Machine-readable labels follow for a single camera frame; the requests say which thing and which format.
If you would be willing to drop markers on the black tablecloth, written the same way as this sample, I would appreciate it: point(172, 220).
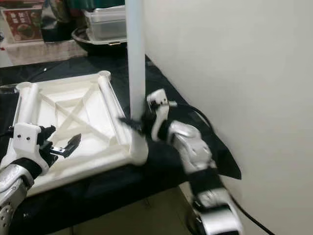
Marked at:
point(102, 210)

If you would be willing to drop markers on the clear plastic food container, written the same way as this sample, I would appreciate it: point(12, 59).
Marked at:
point(107, 24)

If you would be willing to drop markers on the dark plastic bag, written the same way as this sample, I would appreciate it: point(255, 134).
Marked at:
point(58, 22)

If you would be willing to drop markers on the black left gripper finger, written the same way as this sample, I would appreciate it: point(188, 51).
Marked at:
point(48, 133)
point(73, 144)

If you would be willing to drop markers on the clear tape strip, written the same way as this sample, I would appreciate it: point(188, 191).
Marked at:
point(9, 89)

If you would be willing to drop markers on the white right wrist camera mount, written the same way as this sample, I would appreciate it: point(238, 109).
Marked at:
point(159, 98)

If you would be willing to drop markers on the black wok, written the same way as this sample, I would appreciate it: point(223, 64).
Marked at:
point(98, 49)

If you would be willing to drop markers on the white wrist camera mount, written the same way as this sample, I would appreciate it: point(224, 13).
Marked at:
point(29, 142)
point(159, 98)

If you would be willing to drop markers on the white plastic children table top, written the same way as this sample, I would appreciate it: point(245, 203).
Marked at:
point(83, 117)

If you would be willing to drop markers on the white plastic tray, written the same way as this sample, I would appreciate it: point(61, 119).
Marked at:
point(102, 41)

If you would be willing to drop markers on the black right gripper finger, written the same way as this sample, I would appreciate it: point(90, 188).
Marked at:
point(133, 127)

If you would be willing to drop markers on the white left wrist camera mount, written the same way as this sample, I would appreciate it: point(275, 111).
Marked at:
point(29, 142)

